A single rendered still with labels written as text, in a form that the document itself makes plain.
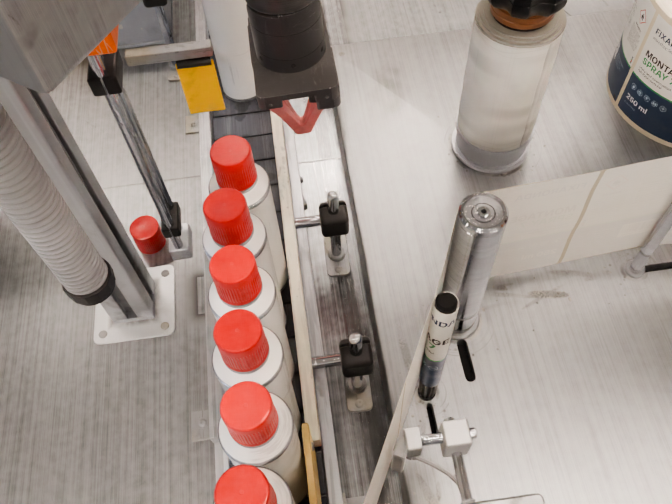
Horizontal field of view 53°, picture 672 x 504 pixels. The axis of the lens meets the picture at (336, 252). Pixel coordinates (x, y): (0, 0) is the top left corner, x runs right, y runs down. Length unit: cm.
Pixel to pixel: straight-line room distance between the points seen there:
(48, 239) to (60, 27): 16
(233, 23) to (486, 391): 47
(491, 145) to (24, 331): 55
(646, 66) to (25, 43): 67
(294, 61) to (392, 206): 26
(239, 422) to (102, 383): 34
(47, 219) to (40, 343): 39
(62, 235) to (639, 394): 51
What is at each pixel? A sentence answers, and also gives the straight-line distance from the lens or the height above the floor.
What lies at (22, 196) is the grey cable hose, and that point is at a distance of 40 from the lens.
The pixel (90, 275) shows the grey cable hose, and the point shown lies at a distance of 47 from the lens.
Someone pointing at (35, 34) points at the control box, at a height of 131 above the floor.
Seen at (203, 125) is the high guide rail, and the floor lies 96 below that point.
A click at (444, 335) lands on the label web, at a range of 51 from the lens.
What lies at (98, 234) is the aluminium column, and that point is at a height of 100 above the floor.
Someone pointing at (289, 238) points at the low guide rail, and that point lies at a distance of 68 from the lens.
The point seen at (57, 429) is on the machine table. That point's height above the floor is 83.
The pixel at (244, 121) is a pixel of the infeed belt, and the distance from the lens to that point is 84.
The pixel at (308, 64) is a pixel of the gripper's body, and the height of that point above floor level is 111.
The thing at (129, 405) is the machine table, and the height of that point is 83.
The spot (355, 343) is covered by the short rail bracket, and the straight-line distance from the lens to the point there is 59.
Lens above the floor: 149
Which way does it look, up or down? 58 degrees down
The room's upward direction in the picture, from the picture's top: 4 degrees counter-clockwise
